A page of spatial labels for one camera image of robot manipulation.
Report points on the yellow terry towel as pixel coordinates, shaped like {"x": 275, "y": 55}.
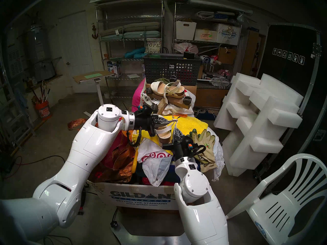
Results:
{"x": 194, "y": 124}

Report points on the white red plastic bag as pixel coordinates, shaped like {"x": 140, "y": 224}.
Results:
{"x": 186, "y": 48}

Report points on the brown anchor wall ornament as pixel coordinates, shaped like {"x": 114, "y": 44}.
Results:
{"x": 94, "y": 35}

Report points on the beige green garden glove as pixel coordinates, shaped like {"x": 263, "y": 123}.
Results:
{"x": 193, "y": 133}
{"x": 208, "y": 139}

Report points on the teal pillow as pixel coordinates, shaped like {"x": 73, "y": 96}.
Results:
{"x": 134, "y": 53}

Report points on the white Gildan activewear carton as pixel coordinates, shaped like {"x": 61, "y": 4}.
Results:
{"x": 132, "y": 196}
{"x": 228, "y": 34}

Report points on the black plastic mesh basket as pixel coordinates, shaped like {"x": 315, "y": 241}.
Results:
{"x": 158, "y": 68}

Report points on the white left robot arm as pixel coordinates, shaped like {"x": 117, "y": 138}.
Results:
{"x": 84, "y": 150}

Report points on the long white tube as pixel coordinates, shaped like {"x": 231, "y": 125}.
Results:
{"x": 219, "y": 6}

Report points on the pink pillow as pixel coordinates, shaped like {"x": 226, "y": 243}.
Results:
{"x": 138, "y": 94}

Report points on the white plastic sheet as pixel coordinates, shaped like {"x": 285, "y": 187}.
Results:
{"x": 219, "y": 155}

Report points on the brown wooden cabinet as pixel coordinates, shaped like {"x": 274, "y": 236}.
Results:
{"x": 251, "y": 51}

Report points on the brown wooden chest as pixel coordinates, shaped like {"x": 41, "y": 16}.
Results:
{"x": 209, "y": 97}

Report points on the white plastic garden chair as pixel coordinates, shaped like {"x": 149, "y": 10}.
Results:
{"x": 276, "y": 216}

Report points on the grey water heater tank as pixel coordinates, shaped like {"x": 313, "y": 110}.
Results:
{"x": 41, "y": 48}

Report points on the brown cardboard box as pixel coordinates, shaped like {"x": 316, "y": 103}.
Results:
{"x": 227, "y": 56}

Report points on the white storage bin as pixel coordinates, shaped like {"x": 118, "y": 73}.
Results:
{"x": 186, "y": 30}

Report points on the white panel door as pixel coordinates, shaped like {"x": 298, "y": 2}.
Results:
{"x": 76, "y": 43}

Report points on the blue fabric bag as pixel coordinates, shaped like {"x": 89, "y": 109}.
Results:
{"x": 171, "y": 175}

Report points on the wooden caster dolly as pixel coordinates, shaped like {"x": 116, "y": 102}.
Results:
{"x": 176, "y": 101}

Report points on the small orange plastic tool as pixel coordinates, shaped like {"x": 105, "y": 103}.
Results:
{"x": 181, "y": 115}

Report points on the white labelled cardboard box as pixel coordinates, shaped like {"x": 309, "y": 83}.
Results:
{"x": 205, "y": 35}

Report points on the blue patterned rug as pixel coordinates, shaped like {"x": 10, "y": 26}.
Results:
{"x": 204, "y": 113}

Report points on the white red-logo plastic bag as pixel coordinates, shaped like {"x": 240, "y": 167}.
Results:
{"x": 155, "y": 170}

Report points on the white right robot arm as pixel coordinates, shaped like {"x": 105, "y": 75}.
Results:
{"x": 201, "y": 216}

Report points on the teal seat cushion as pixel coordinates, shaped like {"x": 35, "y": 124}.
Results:
{"x": 140, "y": 34}

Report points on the orange plastic bucket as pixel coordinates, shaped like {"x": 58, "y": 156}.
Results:
{"x": 43, "y": 111}

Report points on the grey metal ladder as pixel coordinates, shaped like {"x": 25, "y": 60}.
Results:
{"x": 28, "y": 119}

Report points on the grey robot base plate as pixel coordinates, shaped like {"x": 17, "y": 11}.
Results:
{"x": 143, "y": 239}

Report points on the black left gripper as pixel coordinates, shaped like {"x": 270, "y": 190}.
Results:
{"x": 143, "y": 120}

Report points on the beige seat cushion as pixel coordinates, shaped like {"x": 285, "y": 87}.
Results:
{"x": 140, "y": 26}

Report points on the red orange patterned fabric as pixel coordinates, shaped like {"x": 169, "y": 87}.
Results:
{"x": 120, "y": 160}

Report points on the white foam packing block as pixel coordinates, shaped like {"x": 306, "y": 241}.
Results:
{"x": 250, "y": 137}
{"x": 283, "y": 90}

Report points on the black flight case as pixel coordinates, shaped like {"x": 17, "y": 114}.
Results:
{"x": 288, "y": 37}

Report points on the blue white appliance box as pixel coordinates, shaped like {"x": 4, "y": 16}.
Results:
{"x": 114, "y": 69}

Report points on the olive green cloth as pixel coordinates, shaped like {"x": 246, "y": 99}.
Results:
{"x": 162, "y": 81}

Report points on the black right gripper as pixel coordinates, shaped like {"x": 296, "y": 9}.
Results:
{"x": 182, "y": 150}

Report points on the white overbed rolling table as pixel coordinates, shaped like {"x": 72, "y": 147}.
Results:
{"x": 98, "y": 91}

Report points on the hope lettering sign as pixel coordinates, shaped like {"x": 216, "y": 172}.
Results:
{"x": 153, "y": 46}

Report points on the pink artificial flowers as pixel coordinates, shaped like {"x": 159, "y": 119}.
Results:
{"x": 224, "y": 73}

